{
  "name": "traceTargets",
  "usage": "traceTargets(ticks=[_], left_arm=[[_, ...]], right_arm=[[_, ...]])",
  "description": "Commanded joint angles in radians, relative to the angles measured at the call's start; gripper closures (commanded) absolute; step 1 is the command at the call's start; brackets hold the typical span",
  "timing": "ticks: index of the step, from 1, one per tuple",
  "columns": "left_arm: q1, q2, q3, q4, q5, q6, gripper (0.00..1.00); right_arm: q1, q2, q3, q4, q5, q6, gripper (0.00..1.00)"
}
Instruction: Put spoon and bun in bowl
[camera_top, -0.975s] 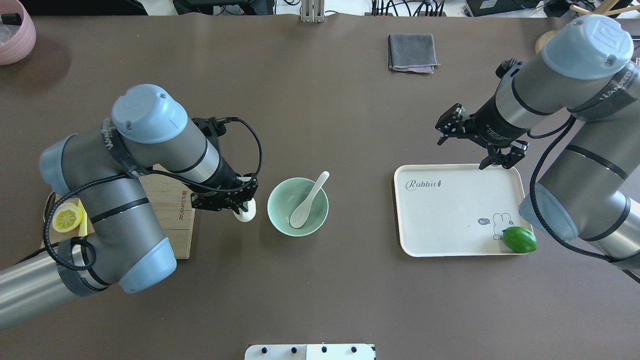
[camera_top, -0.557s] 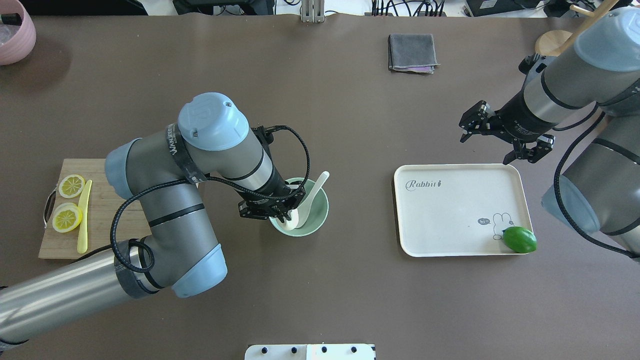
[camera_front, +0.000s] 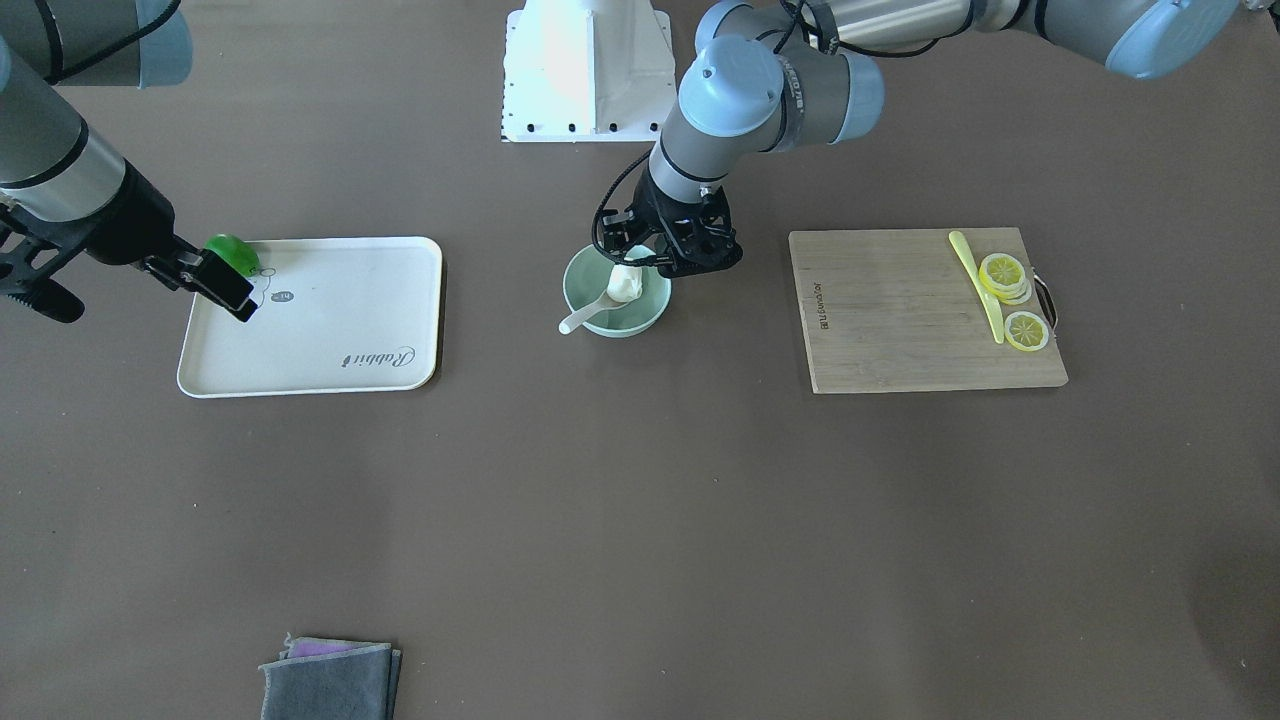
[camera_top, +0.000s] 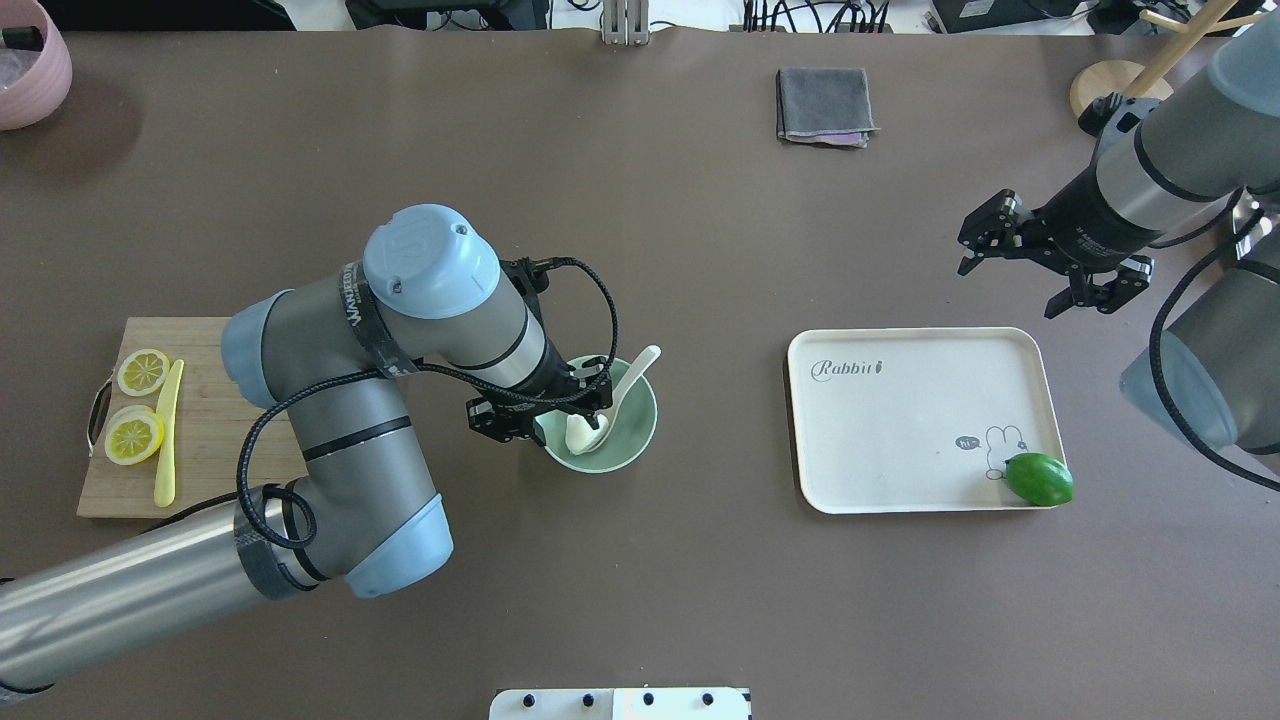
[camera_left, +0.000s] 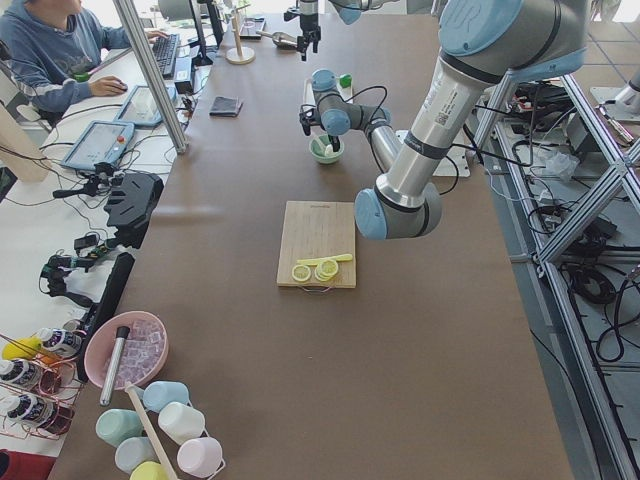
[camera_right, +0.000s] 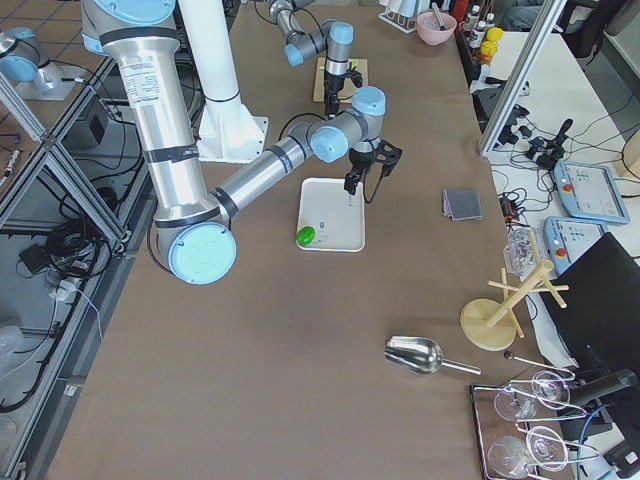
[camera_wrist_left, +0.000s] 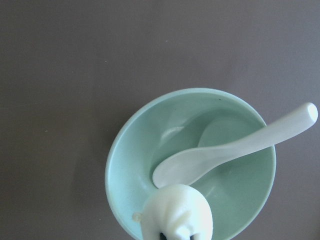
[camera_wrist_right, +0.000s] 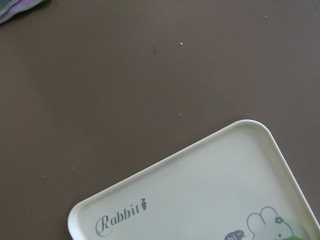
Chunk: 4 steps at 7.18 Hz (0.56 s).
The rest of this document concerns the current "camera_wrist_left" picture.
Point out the white ceramic spoon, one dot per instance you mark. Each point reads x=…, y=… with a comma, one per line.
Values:
x=188, y=166

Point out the white steamed bun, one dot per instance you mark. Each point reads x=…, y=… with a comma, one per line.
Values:
x=176, y=212

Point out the light green bowl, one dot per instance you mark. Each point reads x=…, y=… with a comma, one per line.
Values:
x=195, y=117

